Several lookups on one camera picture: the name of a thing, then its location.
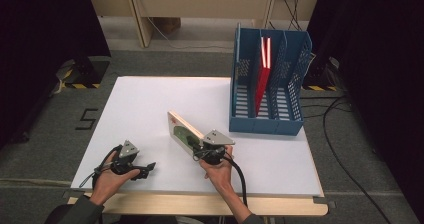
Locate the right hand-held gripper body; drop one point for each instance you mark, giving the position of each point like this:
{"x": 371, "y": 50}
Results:
{"x": 216, "y": 139}

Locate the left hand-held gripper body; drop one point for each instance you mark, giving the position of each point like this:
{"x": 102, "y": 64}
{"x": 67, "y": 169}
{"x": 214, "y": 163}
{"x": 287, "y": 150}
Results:
{"x": 128, "y": 150}

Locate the blue plastic file rack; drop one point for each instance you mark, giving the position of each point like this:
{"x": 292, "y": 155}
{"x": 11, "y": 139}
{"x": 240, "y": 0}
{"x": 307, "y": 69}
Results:
{"x": 266, "y": 127}

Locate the person's left hand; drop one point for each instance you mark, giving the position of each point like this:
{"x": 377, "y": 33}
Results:
{"x": 106, "y": 187}

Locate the person's right hand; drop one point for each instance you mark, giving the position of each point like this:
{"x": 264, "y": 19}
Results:
{"x": 220, "y": 175}

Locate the grey tape piece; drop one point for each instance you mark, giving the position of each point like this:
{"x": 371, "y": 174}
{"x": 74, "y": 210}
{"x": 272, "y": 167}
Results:
{"x": 325, "y": 202}
{"x": 71, "y": 194}

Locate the black stand base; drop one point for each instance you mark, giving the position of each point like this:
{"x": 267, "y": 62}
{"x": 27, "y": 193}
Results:
{"x": 318, "y": 79}
{"x": 88, "y": 72}

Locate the brown cardboard box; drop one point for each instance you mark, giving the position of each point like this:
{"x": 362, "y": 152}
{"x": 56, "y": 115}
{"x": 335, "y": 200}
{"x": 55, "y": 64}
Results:
{"x": 169, "y": 24}

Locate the light wooden desk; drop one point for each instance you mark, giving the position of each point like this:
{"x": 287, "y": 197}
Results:
{"x": 200, "y": 4}

